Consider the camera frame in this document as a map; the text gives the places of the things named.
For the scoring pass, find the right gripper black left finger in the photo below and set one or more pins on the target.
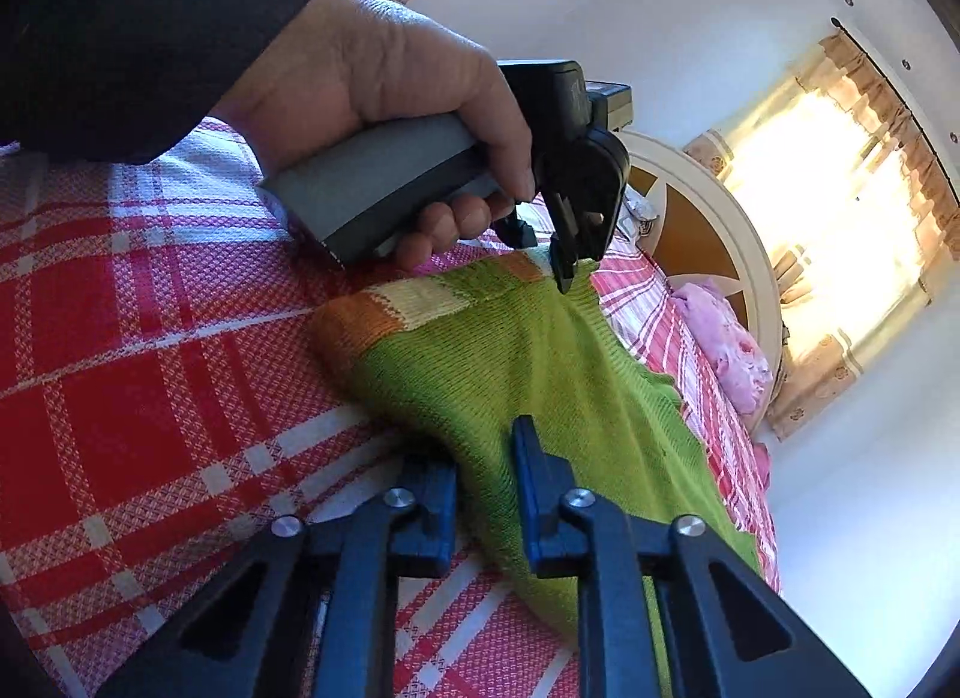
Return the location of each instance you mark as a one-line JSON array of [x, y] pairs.
[[304, 608]]

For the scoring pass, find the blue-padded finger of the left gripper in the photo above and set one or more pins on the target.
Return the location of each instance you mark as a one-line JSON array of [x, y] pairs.
[[578, 234]]

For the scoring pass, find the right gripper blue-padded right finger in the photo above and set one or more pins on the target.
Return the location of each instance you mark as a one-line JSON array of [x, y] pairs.
[[663, 609]]

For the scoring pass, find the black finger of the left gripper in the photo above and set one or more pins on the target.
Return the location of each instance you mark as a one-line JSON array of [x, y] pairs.
[[514, 232]]

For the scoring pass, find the green orange knit sweater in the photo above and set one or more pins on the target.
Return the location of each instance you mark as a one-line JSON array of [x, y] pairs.
[[615, 383]]

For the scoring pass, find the left dark sleeve forearm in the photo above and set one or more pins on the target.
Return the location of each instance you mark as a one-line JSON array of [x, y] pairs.
[[122, 81]]

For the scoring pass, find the person's left hand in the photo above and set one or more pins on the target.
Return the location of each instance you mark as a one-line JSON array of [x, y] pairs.
[[343, 64]]

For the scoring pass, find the grey white patterned pillow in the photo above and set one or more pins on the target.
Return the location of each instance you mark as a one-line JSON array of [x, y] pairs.
[[637, 216]]

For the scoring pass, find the cream wooden headboard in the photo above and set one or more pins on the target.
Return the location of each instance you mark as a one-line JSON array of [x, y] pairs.
[[697, 232]]

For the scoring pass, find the pink sheet bed edge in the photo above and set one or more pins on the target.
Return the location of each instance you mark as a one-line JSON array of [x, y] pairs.
[[763, 461]]

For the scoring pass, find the pink floral pillow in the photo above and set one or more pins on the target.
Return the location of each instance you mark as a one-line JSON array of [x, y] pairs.
[[736, 358]]

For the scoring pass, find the red white plaid bedspread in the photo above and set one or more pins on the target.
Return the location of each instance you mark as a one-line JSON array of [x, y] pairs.
[[159, 404]]

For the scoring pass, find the beige curtain behind headboard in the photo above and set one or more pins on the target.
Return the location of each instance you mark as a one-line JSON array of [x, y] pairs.
[[855, 211]]

